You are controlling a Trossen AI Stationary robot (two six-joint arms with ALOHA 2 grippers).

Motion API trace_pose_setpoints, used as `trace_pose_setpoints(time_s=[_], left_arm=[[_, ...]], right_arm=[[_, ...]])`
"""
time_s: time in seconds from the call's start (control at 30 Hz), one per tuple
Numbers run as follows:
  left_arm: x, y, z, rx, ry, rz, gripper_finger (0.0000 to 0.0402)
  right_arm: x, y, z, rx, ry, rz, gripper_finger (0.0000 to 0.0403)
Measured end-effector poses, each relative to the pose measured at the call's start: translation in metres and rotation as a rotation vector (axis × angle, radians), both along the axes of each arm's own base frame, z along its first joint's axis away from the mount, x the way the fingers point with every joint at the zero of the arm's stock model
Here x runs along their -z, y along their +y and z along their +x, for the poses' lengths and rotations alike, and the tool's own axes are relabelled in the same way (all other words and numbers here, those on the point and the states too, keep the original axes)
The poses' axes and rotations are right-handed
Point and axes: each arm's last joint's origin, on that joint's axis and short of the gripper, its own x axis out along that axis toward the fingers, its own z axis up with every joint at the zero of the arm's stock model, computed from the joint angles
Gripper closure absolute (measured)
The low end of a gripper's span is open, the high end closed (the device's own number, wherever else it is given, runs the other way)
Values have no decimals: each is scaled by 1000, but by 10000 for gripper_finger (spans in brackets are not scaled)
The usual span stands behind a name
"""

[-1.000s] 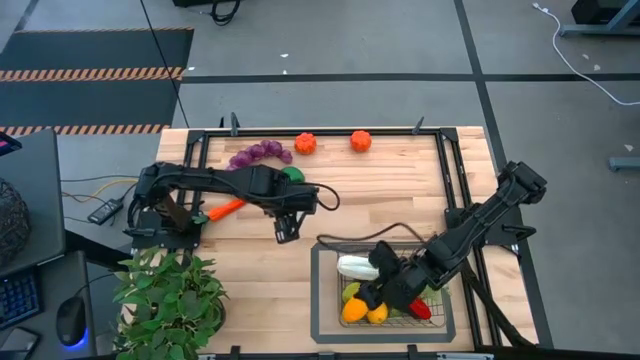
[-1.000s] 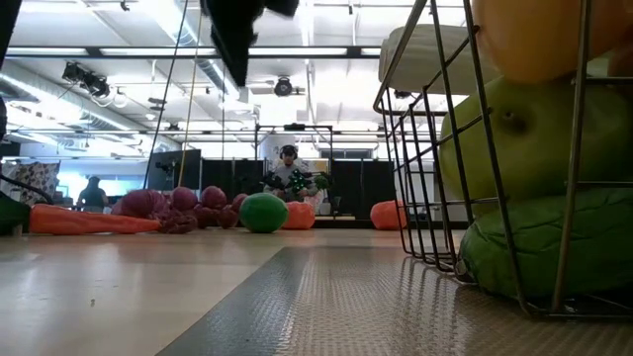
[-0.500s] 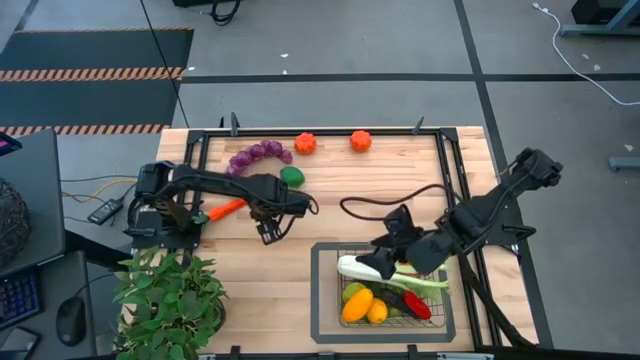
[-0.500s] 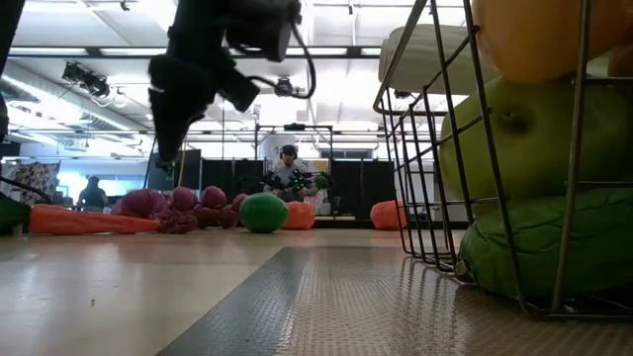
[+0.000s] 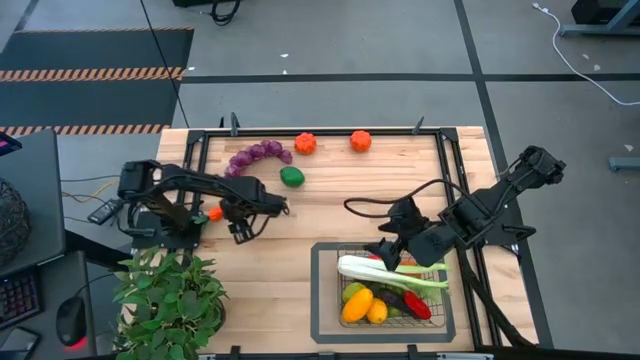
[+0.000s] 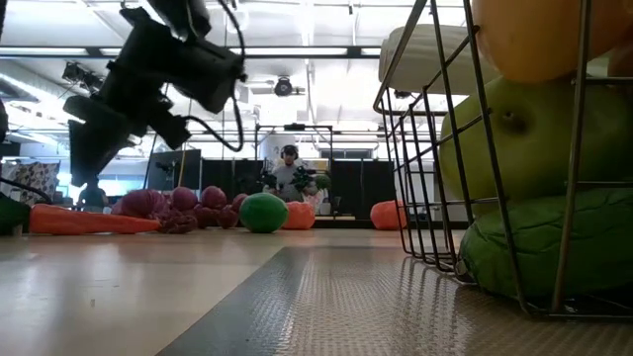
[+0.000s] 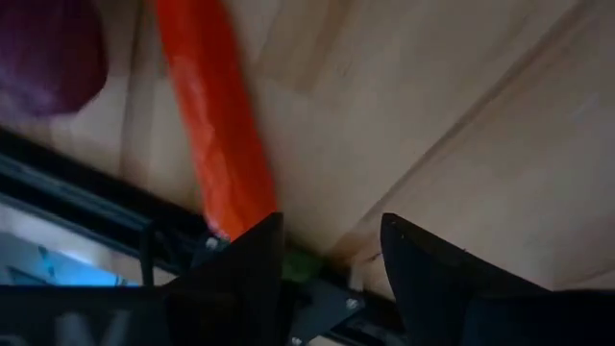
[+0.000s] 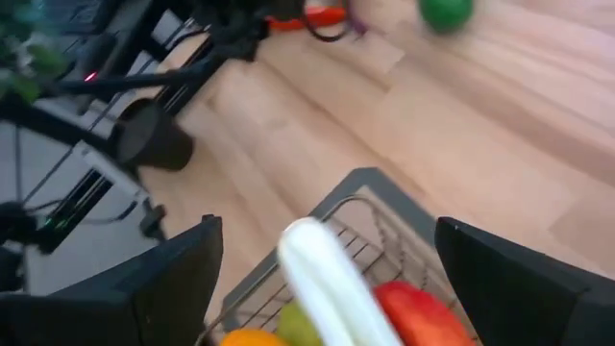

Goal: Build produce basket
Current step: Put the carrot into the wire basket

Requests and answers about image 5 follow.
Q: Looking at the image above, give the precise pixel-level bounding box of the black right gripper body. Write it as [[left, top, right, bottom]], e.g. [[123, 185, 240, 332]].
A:
[[402, 222, 459, 269]]

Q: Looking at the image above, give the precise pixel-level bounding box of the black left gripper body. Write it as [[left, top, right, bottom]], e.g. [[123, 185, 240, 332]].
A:
[[222, 189, 281, 224]]

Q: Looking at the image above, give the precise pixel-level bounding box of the white and green leek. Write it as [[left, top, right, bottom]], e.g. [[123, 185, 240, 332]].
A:
[[337, 254, 450, 291]]

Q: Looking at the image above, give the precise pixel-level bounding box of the dark green round fruit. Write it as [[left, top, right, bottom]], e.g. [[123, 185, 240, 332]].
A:
[[279, 166, 306, 189]]

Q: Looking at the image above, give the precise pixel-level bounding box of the orange carrot with green top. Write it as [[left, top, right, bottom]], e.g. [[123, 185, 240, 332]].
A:
[[192, 205, 225, 225]]

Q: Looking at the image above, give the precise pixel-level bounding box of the light green fruit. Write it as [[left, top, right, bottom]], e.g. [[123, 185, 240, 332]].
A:
[[341, 281, 369, 305]]

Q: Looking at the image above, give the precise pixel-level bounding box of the dark plump eggplant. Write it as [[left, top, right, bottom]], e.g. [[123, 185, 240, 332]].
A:
[[379, 289, 416, 319]]

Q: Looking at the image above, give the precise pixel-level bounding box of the yellow lemon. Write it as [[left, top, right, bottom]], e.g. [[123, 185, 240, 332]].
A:
[[366, 297, 389, 325]]

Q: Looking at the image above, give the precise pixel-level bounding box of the purple grape bunch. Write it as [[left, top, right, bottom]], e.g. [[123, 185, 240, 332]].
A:
[[223, 138, 294, 180]]

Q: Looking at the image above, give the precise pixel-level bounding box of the red chili pepper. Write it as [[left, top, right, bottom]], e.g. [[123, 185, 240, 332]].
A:
[[402, 289, 433, 321]]

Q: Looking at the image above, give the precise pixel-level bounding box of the orange bumpy pumpkin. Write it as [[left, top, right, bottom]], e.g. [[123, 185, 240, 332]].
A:
[[348, 129, 373, 154]]

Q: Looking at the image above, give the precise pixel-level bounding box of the green potted plant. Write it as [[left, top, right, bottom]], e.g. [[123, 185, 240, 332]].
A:
[[112, 246, 230, 360]]

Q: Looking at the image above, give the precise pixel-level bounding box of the black adapter box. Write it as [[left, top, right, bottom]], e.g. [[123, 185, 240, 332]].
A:
[[87, 198, 125, 226]]

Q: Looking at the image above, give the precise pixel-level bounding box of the dark grey desk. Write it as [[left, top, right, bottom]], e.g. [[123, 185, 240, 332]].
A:
[[0, 249, 99, 360]]

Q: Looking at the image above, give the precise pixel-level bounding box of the black hazard-striped floor mat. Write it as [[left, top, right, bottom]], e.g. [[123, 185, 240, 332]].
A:
[[0, 27, 195, 136]]

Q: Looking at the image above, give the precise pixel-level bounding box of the black computer mouse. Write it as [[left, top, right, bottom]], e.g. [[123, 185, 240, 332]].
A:
[[54, 295, 89, 348]]

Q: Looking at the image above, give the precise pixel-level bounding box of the grey furniture foot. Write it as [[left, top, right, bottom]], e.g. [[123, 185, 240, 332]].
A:
[[608, 156, 640, 172]]

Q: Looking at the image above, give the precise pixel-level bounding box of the dark grey desk panel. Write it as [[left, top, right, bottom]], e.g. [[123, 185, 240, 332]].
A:
[[0, 128, 67, 279]]

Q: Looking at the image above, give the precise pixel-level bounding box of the black mesh ball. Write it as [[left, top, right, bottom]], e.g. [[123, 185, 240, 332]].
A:
[[0, 177, 31, 269]]

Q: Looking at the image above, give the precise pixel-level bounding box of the backlit black keyboard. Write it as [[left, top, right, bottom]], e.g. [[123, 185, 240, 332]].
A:
[[0, 269, 44, 331]]

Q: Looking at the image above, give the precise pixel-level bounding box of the device with pink screen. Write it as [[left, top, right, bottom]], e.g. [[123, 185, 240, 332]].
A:
[[0, 130, 24, 158]]

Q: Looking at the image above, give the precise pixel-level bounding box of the black smartphone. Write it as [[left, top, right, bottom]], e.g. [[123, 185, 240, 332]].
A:
[[0, 325, 42, 360]]

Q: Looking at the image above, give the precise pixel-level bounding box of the grey desk leg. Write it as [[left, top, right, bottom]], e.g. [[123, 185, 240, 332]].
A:
[[558, 0, 640, 37]]

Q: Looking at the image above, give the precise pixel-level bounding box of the dark box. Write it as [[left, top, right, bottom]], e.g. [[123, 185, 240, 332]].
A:
[[572, 0, 629, 25]]

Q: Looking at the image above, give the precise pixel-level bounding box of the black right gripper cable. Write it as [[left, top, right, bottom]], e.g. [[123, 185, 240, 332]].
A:
[[343, 178, 471, 221]]

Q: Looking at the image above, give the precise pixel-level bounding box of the wire produce basket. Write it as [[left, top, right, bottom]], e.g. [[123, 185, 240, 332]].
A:
[[335, 243, 448, 330]]

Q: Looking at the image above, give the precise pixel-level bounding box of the black aluminium table frame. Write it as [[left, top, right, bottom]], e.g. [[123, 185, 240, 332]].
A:
[[177, 113, 504, 360]]

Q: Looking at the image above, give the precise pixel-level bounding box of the black cable sleeve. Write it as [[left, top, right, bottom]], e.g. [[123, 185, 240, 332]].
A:
[[455, 243, 537, 350]]

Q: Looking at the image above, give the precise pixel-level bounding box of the thin black taut cable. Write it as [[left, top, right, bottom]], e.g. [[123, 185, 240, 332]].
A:
[[139, 0, 191, 129]]

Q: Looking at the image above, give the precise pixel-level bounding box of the coiled black cable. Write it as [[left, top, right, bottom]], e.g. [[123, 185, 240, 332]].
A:
[[209, 0, 242, 26]]

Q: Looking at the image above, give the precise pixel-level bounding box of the white floor cable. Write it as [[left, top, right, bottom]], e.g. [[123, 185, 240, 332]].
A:
[[532, 2, 640, 107]]

